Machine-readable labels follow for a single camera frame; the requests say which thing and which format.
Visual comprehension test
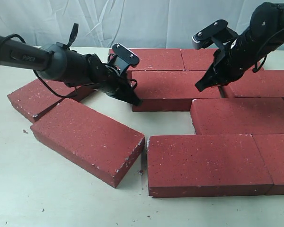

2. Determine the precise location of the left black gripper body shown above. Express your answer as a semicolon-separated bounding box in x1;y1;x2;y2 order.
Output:
85;53;135;101

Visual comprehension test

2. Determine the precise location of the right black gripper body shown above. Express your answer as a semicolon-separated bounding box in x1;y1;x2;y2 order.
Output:
207;30;267;86

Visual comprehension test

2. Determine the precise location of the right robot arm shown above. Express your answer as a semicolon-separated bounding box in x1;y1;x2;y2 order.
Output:
192;2;284;91

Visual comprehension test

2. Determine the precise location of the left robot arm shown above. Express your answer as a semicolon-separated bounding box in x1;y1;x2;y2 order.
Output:
0;34;142;106

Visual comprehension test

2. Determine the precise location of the front large red brick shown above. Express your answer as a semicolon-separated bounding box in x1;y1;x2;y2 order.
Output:
147;134;274;198

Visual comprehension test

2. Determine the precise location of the white backdrop cloth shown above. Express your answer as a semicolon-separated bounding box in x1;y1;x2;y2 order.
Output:
0;0;284;51

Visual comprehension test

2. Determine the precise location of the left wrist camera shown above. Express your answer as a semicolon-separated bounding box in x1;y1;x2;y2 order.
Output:
109;43;140;74

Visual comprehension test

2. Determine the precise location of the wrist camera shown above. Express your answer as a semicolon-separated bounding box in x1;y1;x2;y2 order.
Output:
192;19;239;50
109;43;140;74

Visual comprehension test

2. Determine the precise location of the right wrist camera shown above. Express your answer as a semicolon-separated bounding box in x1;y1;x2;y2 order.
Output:
192;19;239;50

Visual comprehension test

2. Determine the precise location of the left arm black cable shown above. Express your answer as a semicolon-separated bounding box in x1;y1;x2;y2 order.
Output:
1;23;138;98

